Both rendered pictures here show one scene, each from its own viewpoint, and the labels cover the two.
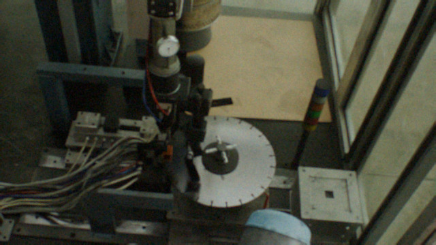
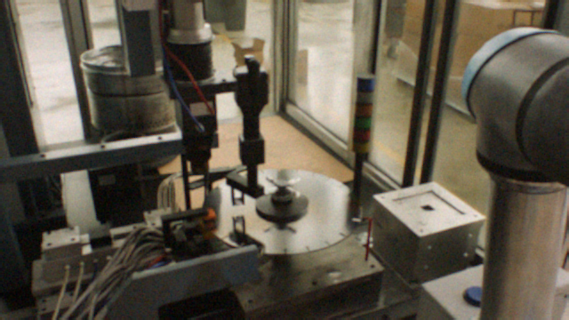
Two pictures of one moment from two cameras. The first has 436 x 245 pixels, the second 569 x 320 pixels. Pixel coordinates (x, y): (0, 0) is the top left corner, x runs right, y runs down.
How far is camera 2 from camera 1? 0.70 m
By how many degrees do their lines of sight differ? 29
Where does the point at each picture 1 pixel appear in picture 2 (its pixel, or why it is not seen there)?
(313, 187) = (405, 207)
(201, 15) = (167, 106)
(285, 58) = (272, 145)
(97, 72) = (64, 154)
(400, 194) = not seen: hidden behind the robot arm
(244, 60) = (230, 157)
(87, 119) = (61, 236)
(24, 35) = not seen: outside the picture
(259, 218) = (495, 43)
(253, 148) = (315, 186)
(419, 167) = not seen: hidden behind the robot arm
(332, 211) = (445, 219)
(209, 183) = (288, 231)
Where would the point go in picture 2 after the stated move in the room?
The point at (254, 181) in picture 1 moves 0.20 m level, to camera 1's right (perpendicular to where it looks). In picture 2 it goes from (341, 212) to (423, 194)
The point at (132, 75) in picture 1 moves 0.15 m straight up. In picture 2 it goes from (117, 146) to (108, 77)
